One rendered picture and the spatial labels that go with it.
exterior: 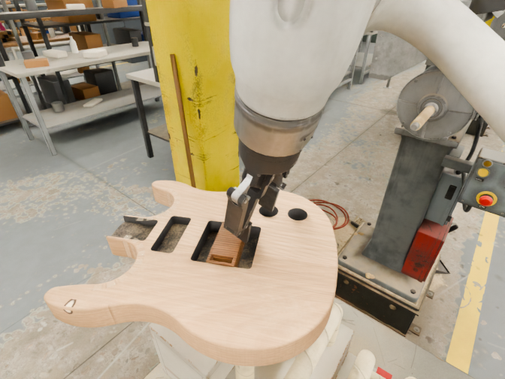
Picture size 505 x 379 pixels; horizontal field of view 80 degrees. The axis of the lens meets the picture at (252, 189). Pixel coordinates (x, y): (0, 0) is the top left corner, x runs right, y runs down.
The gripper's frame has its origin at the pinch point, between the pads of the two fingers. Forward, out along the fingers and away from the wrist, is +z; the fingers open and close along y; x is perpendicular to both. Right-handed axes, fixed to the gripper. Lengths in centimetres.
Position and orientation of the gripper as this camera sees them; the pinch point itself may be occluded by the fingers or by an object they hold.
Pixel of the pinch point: (255, 213)
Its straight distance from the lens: 51.2
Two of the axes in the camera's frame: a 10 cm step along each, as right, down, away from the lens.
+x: -8.0, -5.4, 2.5
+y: 5.9, -6.5, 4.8
